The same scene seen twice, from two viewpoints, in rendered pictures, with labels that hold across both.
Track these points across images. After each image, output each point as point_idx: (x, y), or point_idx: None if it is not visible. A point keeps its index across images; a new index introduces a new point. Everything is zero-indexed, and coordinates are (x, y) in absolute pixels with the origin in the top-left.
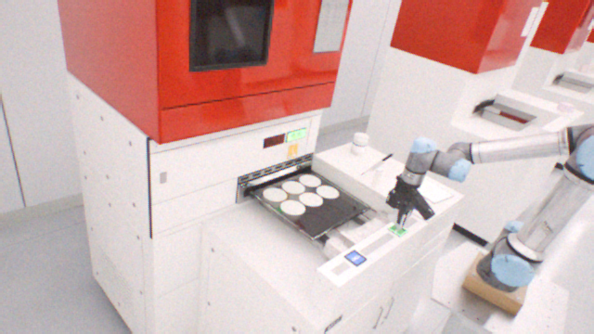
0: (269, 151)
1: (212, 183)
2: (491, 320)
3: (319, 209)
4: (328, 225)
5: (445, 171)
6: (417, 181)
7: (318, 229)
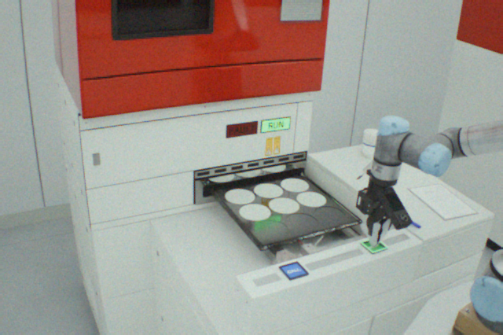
0: (236, 142)
1: (158, 173)
2: None
3: (289, 217)
4: (290, 236)
5: (414, 159)
6: (386, 175)
7: (274, 239)
